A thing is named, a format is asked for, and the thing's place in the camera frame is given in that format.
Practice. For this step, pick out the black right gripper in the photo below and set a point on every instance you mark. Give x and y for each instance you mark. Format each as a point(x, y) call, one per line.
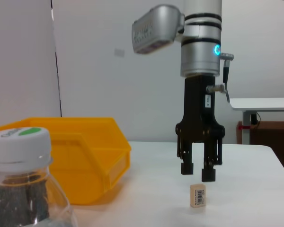
point(198, 113)

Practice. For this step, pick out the beige eraser with barcode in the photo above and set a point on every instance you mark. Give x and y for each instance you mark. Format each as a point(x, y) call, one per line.
point(198, 196)

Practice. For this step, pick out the clear green label water bottle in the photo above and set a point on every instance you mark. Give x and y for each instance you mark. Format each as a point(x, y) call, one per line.
point(26, 153)

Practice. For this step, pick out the white background desk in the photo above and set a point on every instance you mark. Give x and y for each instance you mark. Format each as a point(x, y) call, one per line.
point(262, 104)

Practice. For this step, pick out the brown wooden cabinet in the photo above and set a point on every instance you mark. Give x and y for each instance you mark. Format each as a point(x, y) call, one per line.
point(269, 134)

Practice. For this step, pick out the yellow plastic storage bin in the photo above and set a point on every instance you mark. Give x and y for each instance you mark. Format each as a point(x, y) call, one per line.
point(85, 146)

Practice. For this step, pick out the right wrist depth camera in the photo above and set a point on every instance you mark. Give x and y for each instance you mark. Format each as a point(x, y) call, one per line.
point(153, 28)

